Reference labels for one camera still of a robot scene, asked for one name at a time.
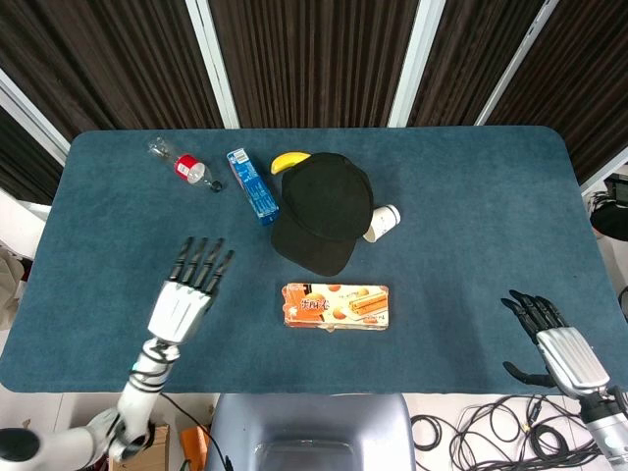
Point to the white window frame bar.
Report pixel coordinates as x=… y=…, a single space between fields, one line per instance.
x=520 y=59
x=417 y=59
x=29 y=118
x=212 y=64

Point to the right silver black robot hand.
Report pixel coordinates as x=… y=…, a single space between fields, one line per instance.
x=571 y=355

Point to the clear plastic bottle red label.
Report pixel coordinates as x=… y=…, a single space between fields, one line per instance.
x=189 y=168

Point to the grey robot torso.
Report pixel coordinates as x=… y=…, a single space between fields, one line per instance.
x=309 y=422

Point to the white paper cup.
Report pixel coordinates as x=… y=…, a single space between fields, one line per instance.
x=385 y=221

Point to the dark brown curtain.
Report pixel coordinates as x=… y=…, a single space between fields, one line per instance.
x=24 y=167
x=589 y=83
x=98 y=59
x=314 y=59
x=471 y=54

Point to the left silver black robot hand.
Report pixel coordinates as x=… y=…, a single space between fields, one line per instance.
x=179 y=311

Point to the black baseball cap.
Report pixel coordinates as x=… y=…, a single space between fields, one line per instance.
x=324 y=211

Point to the yellow banana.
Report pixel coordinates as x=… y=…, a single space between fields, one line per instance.
x=283 y=161

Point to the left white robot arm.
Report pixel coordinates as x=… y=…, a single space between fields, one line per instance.
x=140 y=392

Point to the orange plastic bag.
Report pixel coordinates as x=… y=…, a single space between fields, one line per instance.
x=193 y=444

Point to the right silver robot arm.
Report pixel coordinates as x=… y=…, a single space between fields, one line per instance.
x=608 y=422

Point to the blue snack box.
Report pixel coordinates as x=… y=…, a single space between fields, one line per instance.
x=252 y=186

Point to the beige cloth bundle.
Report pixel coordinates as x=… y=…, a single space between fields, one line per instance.
x=12 y=275

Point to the blue felt table mat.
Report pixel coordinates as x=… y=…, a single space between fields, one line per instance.
x=466 y=221

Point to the orange wafer roll box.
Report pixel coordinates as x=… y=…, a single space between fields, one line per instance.
x=338 y=306

